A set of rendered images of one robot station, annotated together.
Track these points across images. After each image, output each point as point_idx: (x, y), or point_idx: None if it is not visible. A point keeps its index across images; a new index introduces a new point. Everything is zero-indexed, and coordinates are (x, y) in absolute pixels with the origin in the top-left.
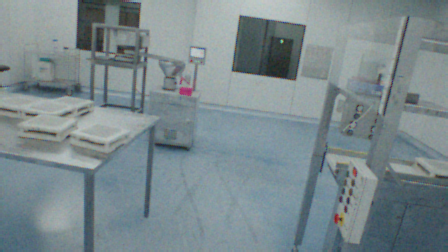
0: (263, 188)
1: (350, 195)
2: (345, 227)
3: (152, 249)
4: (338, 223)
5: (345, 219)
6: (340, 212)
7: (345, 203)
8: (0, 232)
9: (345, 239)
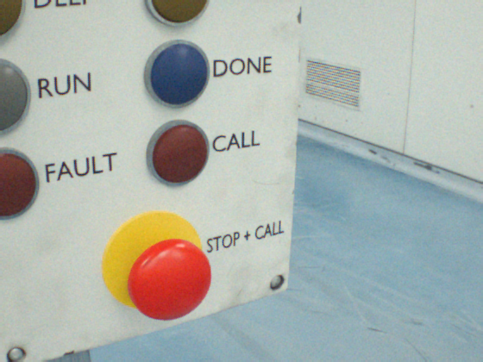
0: None
1: (197, 14)
2: (247, 239)
3: None
4: (106, 332)
5: (210, 210)
6: (73, 263)
7: (120, 138)
8: None
9: (287, 274)
